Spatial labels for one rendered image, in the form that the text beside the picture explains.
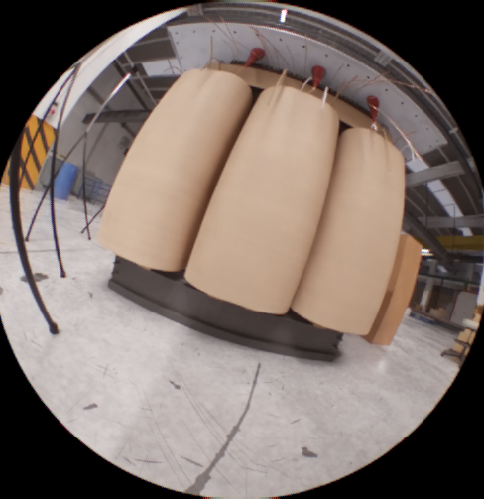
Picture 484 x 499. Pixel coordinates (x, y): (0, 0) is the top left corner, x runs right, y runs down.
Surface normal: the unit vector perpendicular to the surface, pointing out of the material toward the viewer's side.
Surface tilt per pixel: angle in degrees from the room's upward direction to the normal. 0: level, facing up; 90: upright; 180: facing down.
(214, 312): 90
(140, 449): 0
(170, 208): 90
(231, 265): 90
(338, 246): 90
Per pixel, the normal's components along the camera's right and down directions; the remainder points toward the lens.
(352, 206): -0.55, -0.18
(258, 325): 0.01, 0.03
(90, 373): 0.33, -0.94
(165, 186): 0.25, 0.11
